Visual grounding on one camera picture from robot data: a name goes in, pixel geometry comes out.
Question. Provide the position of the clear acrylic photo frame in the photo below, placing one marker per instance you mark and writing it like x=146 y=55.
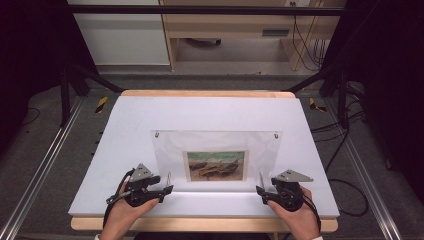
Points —
x=216 y=140

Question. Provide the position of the white cabinet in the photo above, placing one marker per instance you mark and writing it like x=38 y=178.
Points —
x=123 y=40

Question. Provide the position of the black curtain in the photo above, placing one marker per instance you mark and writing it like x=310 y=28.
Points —
x=390 y=66
x=26 y=50

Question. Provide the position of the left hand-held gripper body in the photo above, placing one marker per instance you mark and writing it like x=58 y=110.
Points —
x=140 y=195

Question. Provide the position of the person's left hand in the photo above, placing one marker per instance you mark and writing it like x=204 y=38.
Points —
x=121 y=220

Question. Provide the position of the long metal frame leg pin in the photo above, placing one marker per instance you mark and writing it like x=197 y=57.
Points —
x=169 y=179
x=262 y=181

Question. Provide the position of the painted boats photo print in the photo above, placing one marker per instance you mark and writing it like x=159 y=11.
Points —
x=216 y=165

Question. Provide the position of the person's dark clothing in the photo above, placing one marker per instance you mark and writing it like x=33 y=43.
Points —
x=200 y=236

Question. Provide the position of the wooden table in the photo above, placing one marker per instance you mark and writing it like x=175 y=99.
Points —
x=200 y=225

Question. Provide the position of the person's right hand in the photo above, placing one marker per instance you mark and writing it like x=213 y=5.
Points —
x=298 y=223

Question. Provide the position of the light wooden desk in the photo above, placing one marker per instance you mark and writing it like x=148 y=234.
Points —
x=230 y=23

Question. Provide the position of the aluminium floor rail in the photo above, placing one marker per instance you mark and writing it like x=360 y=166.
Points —
x=43 y=166
x=366 y=173

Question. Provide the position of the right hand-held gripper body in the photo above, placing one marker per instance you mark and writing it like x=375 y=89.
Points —
x=290 y=196

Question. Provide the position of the black horizontal frame bar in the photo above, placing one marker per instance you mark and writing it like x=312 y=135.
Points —
x=200 y=10

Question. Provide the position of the yellow black tape marker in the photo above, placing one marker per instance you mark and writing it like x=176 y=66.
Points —
x=313 y=104
x=101 y=104

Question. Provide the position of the black metal stand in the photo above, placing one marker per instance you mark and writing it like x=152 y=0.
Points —
x=342 y=100
x=65 y=96

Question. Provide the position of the white foam board mat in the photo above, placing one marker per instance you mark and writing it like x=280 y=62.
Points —
x=206 y=113

